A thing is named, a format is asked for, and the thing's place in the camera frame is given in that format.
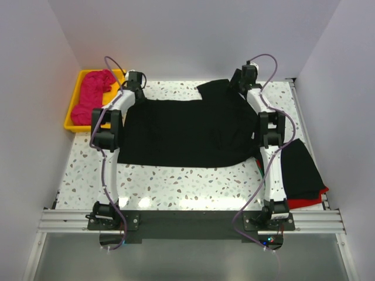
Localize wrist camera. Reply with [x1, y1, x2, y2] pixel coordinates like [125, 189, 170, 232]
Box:
[124, 71, 131, 81]
[250, 62, 260, 71]

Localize folded red t shirt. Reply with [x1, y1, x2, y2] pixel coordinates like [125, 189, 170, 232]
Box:
[256, 157, 329, 210]

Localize folded green t shirt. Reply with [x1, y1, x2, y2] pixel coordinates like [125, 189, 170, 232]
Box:
[255, 159, 265, 179]

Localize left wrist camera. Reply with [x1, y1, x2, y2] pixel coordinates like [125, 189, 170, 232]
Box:
[124, 71, 131, 81]

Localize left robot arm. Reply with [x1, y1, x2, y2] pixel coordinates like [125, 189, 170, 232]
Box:
[88, 70, 146, 228]

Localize folded black t shirt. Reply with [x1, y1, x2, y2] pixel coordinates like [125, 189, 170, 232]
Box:
[256, 138, 327, 201]

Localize yellow plastic bin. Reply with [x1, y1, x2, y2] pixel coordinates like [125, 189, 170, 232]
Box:
[64, 69, 125, 133]

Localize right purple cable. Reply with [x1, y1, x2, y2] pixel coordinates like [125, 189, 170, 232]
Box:
[231, 53, 296, 244]

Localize black t shirt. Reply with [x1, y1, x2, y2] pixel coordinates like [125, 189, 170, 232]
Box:
[256, 138, 327, 201]
[118, 79, 259, 168]

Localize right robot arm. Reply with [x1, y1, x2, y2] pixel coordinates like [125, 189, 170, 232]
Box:
[230, 61, 289, 228]

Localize pink crumpled t shirt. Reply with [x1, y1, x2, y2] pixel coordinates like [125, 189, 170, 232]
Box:
[70, 69, 116, 126]

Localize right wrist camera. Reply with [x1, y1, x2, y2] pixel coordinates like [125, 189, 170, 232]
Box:
[250, 62, 260, 71]

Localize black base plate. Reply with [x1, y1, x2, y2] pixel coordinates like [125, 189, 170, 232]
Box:
[86, 210, 295, 245]

